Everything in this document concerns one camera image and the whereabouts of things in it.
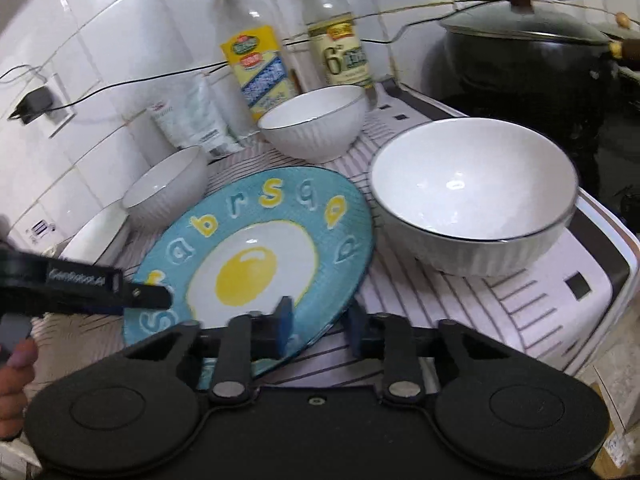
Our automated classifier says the blue fried egg plate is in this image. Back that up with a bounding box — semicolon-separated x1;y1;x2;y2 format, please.
122;166;374;360

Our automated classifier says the white oval plate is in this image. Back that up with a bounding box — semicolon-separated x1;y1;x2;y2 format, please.
60;200;131;266

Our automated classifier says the white bowl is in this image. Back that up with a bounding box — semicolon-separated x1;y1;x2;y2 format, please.
122;146;208;232
368;117;579;278
257;86;369;164

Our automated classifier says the person's left hand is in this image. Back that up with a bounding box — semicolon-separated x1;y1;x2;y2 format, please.
0;338;38;441

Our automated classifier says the black power adapter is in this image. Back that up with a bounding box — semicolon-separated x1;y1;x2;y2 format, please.
8;86;54;125

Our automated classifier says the white salt bag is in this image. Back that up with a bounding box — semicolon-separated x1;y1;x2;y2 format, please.
146;76;244;160

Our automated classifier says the striped table mat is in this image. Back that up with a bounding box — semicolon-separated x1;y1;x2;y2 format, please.
27;80;639;396

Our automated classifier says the cooking wine bottle yellow label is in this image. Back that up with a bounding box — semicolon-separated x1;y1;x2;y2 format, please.
214;0;299;122

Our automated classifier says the white vinegar bottle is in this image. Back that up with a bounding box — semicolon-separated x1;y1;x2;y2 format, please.
302;0;376;107

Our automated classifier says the black wok with lid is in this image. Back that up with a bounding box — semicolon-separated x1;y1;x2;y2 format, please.
440;0;617;122

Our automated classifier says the black gas stove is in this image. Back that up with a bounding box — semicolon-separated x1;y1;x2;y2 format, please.
399;58;639;232

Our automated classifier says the cream enamel pot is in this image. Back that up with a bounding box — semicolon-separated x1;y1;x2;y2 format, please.
598;12;640;62

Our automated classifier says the small wall label sticker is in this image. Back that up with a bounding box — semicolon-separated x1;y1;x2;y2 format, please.
25;219;56;245

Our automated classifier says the black power cable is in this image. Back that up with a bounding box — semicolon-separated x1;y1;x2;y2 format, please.
0;0;507;124

